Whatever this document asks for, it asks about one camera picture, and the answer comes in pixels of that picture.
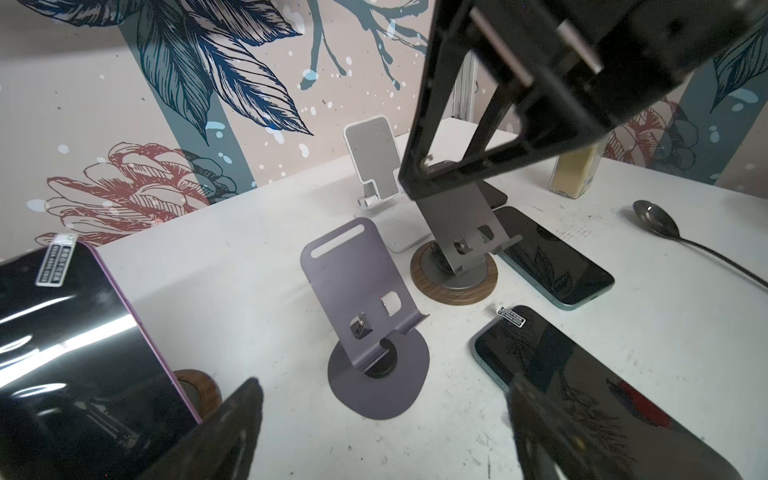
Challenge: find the black phone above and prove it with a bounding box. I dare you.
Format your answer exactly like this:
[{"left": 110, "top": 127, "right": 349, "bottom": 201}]
[
  {"left": 1, "top": 234, "right": 200, "bottom": 479},
  {"left": 470, "top": 305, "right": 740, "bottom": 479},
  {"left": 477, "top": 181, "right": 508, "bottom": 210}
]

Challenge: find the dark metal spoon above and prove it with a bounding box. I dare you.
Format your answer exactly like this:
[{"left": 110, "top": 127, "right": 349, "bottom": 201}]
[{"left": 632, "top": 200, "right": 767, "bottom": 288}]

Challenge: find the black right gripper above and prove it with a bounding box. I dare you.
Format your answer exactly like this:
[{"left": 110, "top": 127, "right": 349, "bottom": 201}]
[{"left": 397, "top": 0, "right": 768, "bottom": 202}]

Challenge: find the white right phone stand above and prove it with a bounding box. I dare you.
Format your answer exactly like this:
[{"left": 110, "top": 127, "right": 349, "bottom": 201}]
[{"left": 343, "top": 115, "right": 431, "bottom": 254}]

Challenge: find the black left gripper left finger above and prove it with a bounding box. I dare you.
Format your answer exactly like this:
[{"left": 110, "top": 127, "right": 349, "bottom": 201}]
[{"left": 140, "top": 377, "right": 264, "bottom": 479}]

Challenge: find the green phone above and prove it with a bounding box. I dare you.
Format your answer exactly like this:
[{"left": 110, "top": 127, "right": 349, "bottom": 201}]
[{"left": 495, "top": 206, "right": 615, "bottom": 310}]

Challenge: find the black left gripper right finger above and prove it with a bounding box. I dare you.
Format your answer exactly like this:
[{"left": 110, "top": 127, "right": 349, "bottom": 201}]
[{"left": 506, "top": 375, "right": 634, "bottom": 479}]

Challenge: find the round wooden phone stand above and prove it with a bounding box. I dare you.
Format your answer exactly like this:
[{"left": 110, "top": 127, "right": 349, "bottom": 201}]
[{"left": 410, "top": 182, "right": 520, "bottom": 306}]

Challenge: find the small glass jar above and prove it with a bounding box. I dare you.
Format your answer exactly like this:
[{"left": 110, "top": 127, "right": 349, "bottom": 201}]
[{"left": 548, "top": 136, "right": 609, "bottom": 199}]

